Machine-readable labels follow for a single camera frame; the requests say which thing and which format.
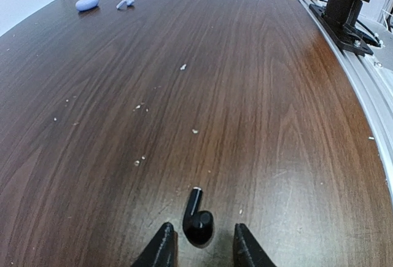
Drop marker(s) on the black earbud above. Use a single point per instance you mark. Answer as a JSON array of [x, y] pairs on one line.
[[197, 225]]

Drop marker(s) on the lavender earbud far right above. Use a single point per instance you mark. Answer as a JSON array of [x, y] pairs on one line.
[[124, 3]]

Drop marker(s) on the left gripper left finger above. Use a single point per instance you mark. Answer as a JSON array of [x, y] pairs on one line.
[[161, 250]]

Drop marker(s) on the front aluminium rail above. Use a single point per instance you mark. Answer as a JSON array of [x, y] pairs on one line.
[[372, 83]]

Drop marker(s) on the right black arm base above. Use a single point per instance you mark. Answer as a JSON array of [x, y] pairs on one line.
[[345, 37]]

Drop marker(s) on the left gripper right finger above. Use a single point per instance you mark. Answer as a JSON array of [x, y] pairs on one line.
[[246, 249]]

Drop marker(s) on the lavender charging case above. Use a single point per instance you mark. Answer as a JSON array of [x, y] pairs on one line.
[[85, 5]]

